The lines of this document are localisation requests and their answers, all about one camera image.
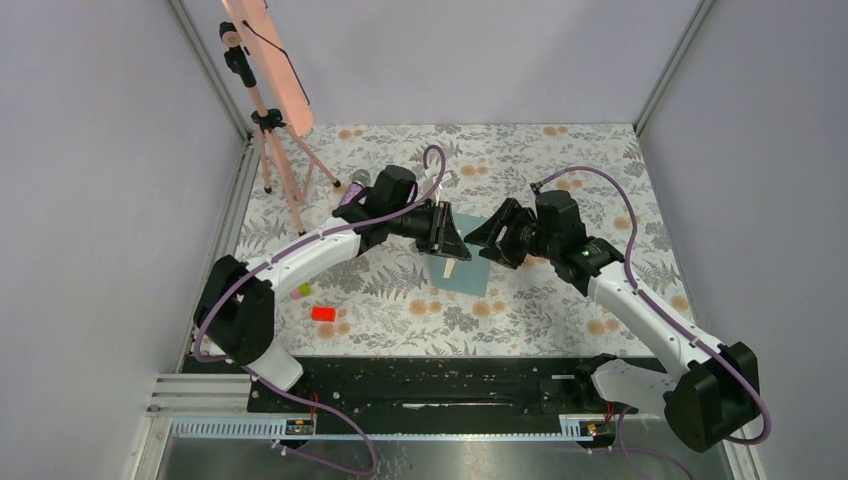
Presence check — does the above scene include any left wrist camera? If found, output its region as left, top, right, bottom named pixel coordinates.
left=430, top=170, right=459, bottom=201

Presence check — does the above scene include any purple glitter microphone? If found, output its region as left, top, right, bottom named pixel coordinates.
left=339, top=169, right=371, bottom=206

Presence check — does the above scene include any pink tripod stand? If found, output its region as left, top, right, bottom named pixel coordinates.
left=219, top=22, right=341, bottom=235

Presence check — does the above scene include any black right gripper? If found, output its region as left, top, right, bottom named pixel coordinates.
left=463, top=197, right=559, bottom=270

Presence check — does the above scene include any floral table mat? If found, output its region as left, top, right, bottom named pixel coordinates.
left=275, top=124, right=692, bottom=357

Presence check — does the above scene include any red cylinder block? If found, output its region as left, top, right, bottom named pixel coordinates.
left=311, top=306, right=337, bottom=322

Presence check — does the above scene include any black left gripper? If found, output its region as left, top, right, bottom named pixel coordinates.
left=389, top=200, right=471, bottom=261

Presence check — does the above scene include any pink light panel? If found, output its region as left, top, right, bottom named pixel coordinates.
left=222, top=0, right=314, bottom=137

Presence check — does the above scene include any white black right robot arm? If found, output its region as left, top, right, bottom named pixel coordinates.
left=464, top=190, right=765, bottom=452

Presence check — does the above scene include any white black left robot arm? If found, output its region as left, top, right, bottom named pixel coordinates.
left=193, top=165, right=471, bottom=411

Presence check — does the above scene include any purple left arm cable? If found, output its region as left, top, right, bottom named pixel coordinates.
left=192, top=145, right=447, bottom=477

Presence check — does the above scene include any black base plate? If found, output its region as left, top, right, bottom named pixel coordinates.
left=180, top=355, right=654, bottom=437

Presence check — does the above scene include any white slotted cable duct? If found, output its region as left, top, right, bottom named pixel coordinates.
left=170, top=413, right=598, bottom=443

